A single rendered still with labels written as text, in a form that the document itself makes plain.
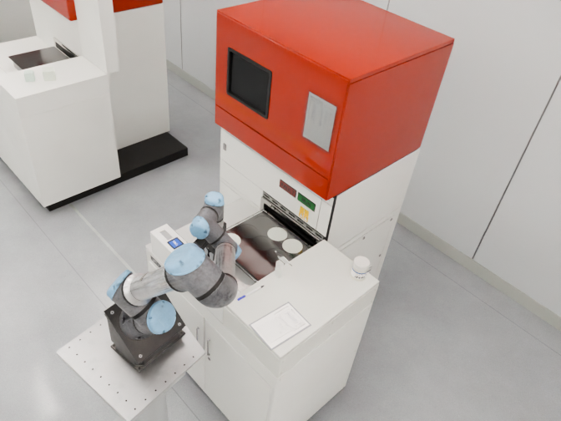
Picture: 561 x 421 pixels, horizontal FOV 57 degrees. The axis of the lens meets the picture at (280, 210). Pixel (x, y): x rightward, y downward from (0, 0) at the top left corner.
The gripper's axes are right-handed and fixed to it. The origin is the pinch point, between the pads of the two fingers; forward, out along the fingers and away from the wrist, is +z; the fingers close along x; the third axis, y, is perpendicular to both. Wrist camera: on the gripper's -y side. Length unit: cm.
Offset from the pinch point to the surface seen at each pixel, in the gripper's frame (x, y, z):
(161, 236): 34.2, -1.6, 10.0
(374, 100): -15, 73, -61
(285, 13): 46, 79, -76
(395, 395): -70, 81, 106
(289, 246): -3.9, 46.2, 16.0
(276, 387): -49, -3, 31
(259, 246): 5.3, 34.6, 16.1
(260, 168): 33, 59, -4
